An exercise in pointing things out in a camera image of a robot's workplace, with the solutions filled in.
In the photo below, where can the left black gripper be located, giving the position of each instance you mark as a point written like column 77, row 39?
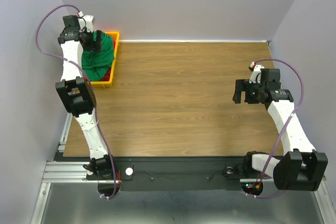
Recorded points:
column 94, row 45

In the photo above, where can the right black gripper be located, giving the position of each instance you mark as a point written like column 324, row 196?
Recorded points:
column 243, row 85

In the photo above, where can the green t shirt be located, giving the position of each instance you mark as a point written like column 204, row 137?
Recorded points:
column 95, row 64

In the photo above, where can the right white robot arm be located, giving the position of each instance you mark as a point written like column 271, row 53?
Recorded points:
column 301, row 167

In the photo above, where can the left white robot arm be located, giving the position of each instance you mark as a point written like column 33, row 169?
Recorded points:
column 76, row 92

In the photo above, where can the yellow plastic bin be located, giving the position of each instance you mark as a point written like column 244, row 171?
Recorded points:
column 107, row 84

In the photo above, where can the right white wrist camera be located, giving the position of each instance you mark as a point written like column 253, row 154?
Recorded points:
column 255, row 73

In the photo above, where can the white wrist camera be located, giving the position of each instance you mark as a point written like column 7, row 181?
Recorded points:
column 255, row 73
column 86, row 22

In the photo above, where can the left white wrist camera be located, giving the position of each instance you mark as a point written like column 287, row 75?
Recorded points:
column 86, row 22

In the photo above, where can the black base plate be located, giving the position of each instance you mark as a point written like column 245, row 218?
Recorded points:
column 172, row 174

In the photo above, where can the aluminium frame rail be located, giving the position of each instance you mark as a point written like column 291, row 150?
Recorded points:
column 56, row 172

